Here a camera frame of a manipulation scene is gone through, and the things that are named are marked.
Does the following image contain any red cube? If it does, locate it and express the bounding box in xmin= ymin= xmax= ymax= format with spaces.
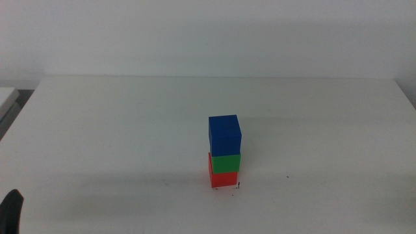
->
xmin=208 ymin=152 xmax=239 ymax=189

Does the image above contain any green cube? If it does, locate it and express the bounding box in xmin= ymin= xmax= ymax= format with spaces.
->
xmin=210 ymin=152 xmax=242 ymax=174

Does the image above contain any blue cube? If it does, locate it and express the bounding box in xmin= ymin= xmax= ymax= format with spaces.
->
xmin=208 ymin=114 xmax=242 ymax=157

